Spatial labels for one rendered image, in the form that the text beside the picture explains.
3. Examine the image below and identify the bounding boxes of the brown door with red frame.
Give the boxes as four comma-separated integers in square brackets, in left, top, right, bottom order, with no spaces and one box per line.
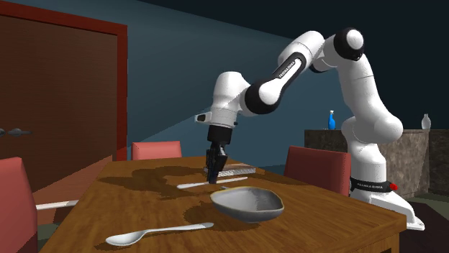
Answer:
[0,0,129,225]

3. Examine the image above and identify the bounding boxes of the stone counter with bottles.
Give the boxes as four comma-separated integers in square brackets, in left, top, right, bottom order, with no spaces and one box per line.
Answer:
[304,109,449,201]

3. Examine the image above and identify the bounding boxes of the red chair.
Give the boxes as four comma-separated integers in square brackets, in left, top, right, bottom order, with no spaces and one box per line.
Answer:
[0,156,39,253]
[284,144,353,198]
[130,140,183,162]

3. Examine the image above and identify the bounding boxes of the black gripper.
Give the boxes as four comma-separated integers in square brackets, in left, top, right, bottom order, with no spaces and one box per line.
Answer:
[204,124,233,185]

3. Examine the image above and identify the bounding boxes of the dark robot stand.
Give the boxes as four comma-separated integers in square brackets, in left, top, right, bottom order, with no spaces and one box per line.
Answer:
[399,200,449,253]

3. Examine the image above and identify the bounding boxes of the grey bowl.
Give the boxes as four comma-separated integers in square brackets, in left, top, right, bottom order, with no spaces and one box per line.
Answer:
[209,185,286,224]

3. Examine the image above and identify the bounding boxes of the wooden dining table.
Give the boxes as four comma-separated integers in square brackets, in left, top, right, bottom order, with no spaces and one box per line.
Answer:
[39,155,408,253]

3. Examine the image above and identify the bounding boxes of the white spoon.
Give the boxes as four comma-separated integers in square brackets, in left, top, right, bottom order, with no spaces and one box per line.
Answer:
[105,221,215,247]

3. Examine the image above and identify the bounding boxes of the white knife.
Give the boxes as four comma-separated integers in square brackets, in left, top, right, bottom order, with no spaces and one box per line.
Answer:
[176,176,249,190]

